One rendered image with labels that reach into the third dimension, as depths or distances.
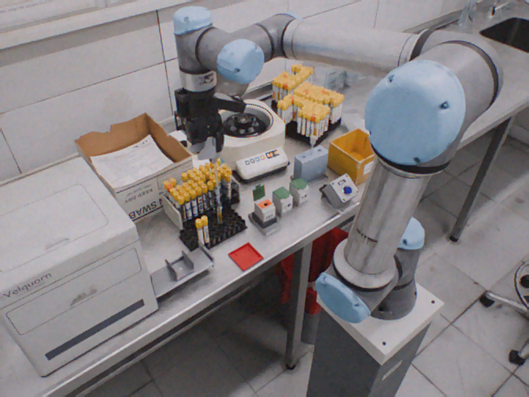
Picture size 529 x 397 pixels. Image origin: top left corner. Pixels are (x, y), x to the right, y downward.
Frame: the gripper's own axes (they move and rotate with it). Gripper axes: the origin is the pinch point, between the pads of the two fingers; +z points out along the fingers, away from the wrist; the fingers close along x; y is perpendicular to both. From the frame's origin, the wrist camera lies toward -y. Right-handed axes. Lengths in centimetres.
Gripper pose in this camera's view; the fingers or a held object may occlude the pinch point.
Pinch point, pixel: (214, 157)
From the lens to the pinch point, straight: 109.9
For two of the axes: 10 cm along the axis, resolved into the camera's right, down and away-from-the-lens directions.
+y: -8.0, 4.1, -4.5
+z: -0.1, 7.3, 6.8
